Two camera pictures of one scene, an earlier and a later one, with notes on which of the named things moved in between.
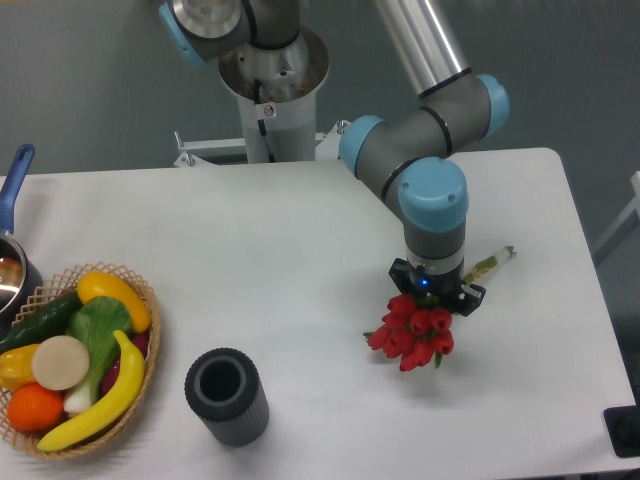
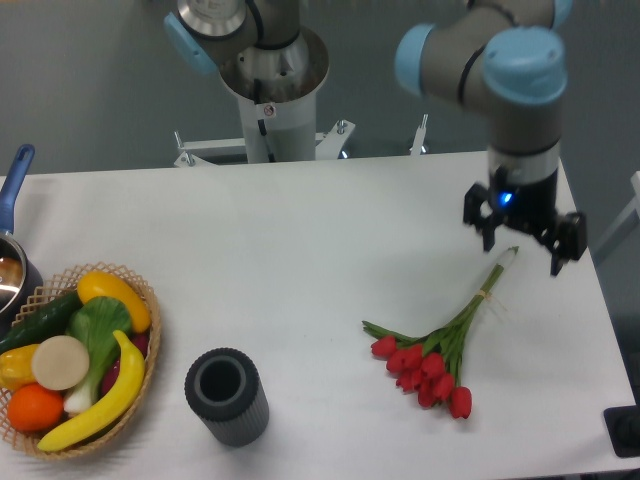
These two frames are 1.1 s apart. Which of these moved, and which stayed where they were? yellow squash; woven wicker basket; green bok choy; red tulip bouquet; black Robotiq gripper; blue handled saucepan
Moved: black Robotiq gripper; red tulip bouquet
Stayed: green bok choy; woven wicker basket; yellow squash; blue handled saucepan
